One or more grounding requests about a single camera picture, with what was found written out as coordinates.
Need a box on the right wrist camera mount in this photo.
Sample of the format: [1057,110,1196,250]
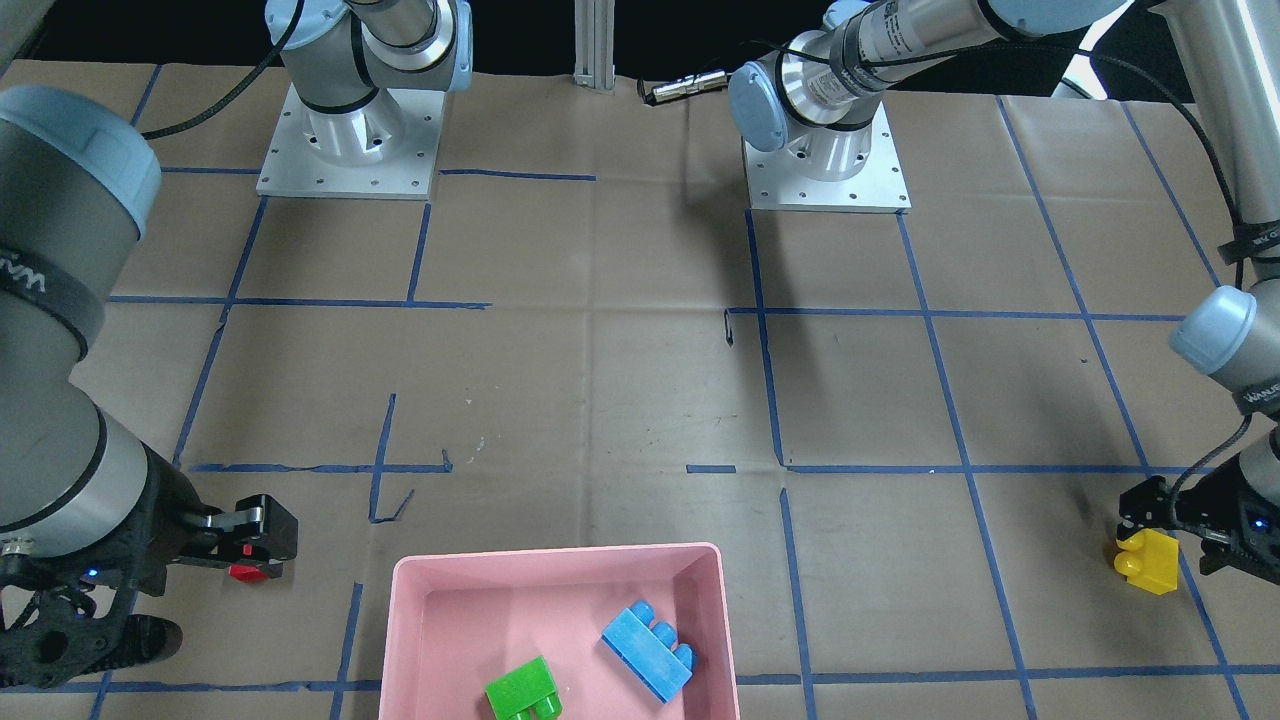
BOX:
[1,584,184,689]

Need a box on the pink plastic box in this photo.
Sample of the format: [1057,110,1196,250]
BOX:
[378,542,740,719]

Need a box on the red toy block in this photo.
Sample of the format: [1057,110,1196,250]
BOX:
[228,564,273,584]

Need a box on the yellow toy block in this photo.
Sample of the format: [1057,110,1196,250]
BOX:
[1112,528,1181,596]

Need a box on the green toy block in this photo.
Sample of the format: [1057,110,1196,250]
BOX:
[485,655,564,719]

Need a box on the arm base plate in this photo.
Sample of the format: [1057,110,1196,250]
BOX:
[742,106,913,214]
[256,88,448,201]

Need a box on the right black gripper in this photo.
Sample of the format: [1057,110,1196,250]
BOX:
[120,470,300,597]

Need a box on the blue toy block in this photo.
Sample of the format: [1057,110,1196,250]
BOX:
[602,600,698,705]

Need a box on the aluminium frame post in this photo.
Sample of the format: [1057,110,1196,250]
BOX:
[572,0,616,94]

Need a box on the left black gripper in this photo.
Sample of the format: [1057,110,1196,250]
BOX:
[1117,464,1279,585]

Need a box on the metal cylinder connector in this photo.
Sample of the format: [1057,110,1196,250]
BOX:
[636,69,730,108]

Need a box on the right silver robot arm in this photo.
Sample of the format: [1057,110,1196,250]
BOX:
[70,70,506,609]

